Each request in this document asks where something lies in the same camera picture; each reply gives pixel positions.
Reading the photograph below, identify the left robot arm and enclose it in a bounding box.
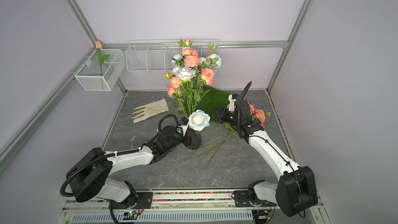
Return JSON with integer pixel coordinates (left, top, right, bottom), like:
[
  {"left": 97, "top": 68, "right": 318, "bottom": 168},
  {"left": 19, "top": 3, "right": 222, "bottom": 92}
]
[{"left": 60, "top": 117, "right": 188, "bottom": 208}]

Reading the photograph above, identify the white mesh wall basket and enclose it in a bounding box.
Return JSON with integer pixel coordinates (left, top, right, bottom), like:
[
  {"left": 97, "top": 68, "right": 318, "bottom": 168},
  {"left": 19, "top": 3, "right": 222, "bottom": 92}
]
[{"left": 75, "top": 49, "right": 126, "bottom": 91}]

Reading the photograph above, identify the white blue rose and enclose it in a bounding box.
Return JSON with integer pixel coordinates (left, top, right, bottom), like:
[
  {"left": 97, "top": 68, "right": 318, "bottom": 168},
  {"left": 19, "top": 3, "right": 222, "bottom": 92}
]
[{"left": 188, "top": 110, "right": 210, "bottom": 132}]

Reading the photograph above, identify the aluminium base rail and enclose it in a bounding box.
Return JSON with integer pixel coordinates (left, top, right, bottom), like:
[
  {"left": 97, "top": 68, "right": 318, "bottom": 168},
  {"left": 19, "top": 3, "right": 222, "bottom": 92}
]
[{"left": 57, "top": 188, "right": 331, "bottom": 224}]

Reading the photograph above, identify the dark glass vase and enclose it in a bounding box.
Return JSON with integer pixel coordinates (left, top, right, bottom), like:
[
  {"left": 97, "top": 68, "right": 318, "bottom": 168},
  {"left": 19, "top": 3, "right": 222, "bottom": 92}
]
[{"left": 182, "top": 128, "right": 202, "bottom": 150}]

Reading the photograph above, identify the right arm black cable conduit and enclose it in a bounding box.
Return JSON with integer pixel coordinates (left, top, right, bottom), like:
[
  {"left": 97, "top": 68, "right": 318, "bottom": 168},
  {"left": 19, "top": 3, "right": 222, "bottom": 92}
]
[{"left": 236, "top": 80, "right": 253, "bottom": 131}]

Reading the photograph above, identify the green artificial grass mat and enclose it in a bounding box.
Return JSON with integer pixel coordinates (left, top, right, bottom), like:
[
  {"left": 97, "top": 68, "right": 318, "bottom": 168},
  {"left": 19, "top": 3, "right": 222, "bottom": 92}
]
[{"left": 197, "top": 85, "right": 231, "bottom": 122}]

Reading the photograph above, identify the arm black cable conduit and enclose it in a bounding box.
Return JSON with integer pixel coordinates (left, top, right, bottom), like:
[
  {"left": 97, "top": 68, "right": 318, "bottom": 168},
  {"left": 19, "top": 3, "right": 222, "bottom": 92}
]
[
  {"left": 59, "top": 113, "right": 181, "bottom": 198},
  {"left": 236, "top": 80, "right": 253, "bottom": 131}
]

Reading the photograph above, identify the white rose stem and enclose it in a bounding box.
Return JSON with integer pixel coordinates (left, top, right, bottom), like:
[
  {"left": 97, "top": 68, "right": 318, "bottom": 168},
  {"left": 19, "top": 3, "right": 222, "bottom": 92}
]
[{"left": 175, "top": 67, "right": 196, "bottom": 82}]

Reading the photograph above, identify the beige garden glove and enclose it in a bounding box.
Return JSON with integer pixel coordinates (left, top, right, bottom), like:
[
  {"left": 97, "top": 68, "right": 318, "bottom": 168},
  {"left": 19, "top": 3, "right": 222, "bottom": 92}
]
[{"left": 132, "top": 99, "right": 169, "bottom": 123}]

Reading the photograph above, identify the white wire wall rack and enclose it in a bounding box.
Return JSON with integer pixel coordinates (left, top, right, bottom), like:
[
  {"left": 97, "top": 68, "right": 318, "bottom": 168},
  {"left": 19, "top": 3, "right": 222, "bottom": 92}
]
[{"left": 126, "top": 39, "right": 220, "bottom": 73}]

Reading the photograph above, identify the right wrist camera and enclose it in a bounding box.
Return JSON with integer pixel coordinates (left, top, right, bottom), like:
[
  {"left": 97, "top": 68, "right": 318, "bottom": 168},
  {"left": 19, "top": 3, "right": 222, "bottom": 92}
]
[{"left": 227, "top": 94, "right": 240, "bottom": 112}]

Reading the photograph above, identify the pale blue rose spray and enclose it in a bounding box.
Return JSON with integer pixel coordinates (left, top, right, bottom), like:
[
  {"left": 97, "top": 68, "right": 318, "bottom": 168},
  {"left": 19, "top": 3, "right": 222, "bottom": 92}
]
[{"left": 171, "top": 44, "right": 222, "bottom": 71}]

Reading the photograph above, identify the peach peony bunch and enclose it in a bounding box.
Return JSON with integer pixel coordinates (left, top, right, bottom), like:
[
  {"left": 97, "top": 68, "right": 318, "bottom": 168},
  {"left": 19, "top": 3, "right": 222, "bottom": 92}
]
[{"left": 186, "top": 104, "right": 271, "bottom": 169}]

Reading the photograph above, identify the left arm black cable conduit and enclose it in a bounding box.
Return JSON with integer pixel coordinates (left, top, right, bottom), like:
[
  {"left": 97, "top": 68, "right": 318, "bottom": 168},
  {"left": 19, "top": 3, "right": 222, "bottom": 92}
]
[{"left": 59, "top": 113, "right": 181, "bottom": 198}]

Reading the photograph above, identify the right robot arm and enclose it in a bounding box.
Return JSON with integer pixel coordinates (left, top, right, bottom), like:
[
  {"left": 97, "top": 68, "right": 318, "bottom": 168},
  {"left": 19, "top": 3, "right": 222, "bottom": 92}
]
[{"left": 215, "top": 94, "right": 318, "bottom": 217}]

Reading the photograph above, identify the small peach rose spray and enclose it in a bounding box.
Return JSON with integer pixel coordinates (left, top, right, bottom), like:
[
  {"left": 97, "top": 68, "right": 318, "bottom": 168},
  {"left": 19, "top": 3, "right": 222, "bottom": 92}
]
[{"left": 164, "top": 38, "right": 222, "bottom": 117}]

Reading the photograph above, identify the pink tulip stem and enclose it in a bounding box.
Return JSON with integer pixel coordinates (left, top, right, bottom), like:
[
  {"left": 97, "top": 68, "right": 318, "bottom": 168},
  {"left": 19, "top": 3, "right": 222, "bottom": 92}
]
[{"left": 95, "top": 40, "right": 110, "bottom": 76}]

